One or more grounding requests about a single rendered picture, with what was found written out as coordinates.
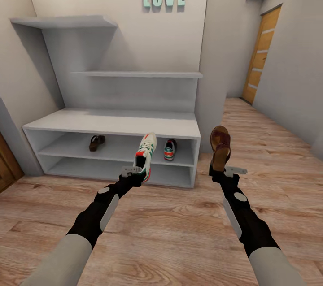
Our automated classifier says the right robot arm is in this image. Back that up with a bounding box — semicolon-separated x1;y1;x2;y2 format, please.
209;165;308;286

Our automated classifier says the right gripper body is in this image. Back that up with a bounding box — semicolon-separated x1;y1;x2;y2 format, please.
212;170;240;188

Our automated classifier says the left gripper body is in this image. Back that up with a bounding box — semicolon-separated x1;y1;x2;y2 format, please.
118;174;142;192

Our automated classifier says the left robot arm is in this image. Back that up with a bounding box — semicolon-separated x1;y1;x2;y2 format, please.
20;166;147;286

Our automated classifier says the gym shoe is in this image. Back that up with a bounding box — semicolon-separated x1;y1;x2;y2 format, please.
132;132;157;183
164;139;177;160

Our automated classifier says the sandal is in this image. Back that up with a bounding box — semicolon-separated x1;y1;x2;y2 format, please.
89;135;105;152
210;125;231;172

